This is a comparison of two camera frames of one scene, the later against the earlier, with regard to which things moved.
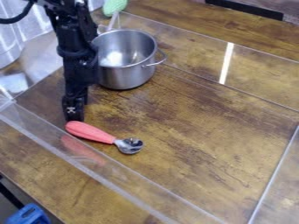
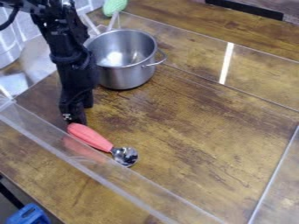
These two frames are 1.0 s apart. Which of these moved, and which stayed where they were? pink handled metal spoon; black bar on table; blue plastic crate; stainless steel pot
Moved: pink handled metal spoon
Stayed: blue plastic crate; black bar on table; stainless steel pot
